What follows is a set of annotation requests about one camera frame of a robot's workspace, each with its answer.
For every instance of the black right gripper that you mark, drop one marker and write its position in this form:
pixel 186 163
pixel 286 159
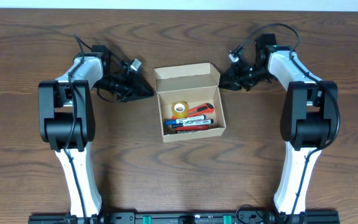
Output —
pixel 239 75

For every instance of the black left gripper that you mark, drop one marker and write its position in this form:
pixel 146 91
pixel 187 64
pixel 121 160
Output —
pixel 130 86

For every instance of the large red utility knife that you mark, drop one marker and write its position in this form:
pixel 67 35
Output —
pixel 205 108

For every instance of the black whiteboard marker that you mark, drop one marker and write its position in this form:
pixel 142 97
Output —
pixel 194 123

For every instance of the yellow tape roll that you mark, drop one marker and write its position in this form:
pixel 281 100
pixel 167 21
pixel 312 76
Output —
pixel 180 109

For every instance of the blue whiteboard marker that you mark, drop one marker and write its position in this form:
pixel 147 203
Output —
pixel 184 120

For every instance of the small red utility knife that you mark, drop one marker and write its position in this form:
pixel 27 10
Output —
pixel 191 128

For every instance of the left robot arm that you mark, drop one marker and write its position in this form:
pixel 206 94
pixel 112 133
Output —
pixel 67 120

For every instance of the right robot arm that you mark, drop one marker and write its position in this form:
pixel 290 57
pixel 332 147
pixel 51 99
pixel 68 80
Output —
pixel 310 117

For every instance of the brown cardboard box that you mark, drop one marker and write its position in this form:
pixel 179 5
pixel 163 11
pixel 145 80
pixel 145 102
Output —
pixel 194 84

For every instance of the black mounting rail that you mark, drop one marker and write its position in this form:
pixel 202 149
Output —
pixel 243 216

